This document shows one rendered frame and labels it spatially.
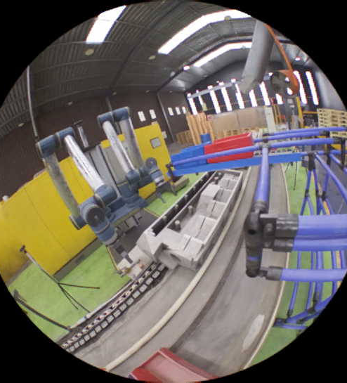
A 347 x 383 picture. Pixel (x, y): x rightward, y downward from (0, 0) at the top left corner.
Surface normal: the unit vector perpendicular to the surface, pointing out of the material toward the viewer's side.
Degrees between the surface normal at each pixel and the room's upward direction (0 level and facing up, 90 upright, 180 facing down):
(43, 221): 90
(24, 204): 90
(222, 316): 0
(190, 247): 22
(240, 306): 0
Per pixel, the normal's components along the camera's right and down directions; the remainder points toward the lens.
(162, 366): -0.31, -0.85
